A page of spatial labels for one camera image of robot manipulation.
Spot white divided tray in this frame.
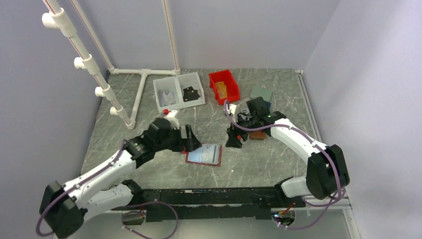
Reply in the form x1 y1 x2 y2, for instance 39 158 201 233
153 72 206 112

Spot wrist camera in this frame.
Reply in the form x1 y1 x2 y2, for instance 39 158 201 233
227 104 237 120
163 109 180 129

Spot black credit card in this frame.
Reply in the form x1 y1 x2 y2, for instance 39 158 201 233
183 87 198 97

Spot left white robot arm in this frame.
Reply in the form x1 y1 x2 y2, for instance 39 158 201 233
36 118 202 239

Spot cards in white tray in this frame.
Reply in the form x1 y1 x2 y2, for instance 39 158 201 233
160 91 177 107

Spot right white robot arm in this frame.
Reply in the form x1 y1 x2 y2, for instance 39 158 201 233
223 97 350 207

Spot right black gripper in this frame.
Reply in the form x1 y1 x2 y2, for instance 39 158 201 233
225 112 258 148

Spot green card holder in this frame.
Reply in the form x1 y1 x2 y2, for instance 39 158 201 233
250 86 273 102

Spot red plastic bin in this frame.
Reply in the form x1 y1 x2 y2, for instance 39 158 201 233
209 69 240 105

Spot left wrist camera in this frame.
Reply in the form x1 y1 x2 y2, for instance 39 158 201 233
163 109 180 129

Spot red card holder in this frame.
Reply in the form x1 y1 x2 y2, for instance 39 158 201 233
182 144 222 166

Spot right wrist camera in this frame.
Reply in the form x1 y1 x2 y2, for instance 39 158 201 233
227 104 237 120

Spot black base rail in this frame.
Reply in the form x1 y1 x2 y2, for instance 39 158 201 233
116 180 305 222

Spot orange card in bin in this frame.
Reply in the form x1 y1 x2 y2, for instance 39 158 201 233
215 82 227 99

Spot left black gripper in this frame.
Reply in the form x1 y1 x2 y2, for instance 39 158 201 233
155 123 201 152

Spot brown card holder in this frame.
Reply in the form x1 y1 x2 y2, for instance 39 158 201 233
249 131 267 140

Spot white pvc pipe frame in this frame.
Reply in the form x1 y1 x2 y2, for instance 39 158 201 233
42 0 181 130

